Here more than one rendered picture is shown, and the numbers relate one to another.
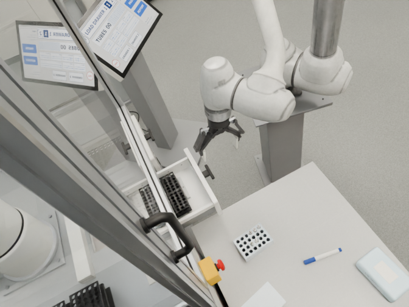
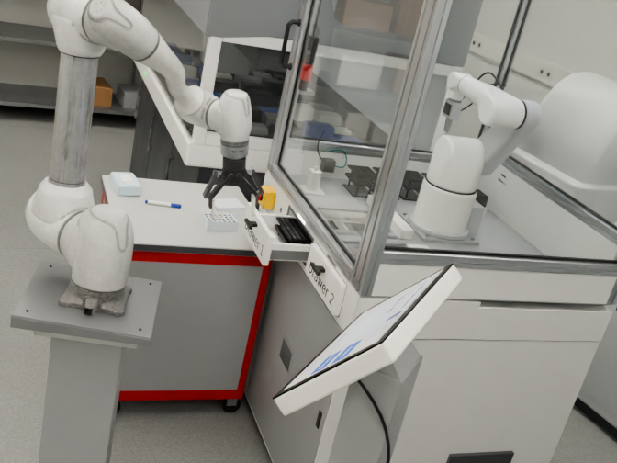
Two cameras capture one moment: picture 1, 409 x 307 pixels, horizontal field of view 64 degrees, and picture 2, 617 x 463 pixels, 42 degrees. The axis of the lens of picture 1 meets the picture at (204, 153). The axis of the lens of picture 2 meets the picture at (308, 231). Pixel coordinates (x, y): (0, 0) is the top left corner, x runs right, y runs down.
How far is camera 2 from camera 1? 3.20 m
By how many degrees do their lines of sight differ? 103
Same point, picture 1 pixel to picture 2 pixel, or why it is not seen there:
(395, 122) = not seen: outside the picture
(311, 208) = (149, 222)
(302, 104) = not seen: hidden behind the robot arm
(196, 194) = not seen: hidden behind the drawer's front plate
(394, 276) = (122, 175)
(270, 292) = (218, 204)
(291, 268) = (193, 209)
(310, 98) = (65, 272)
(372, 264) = (132, 183)
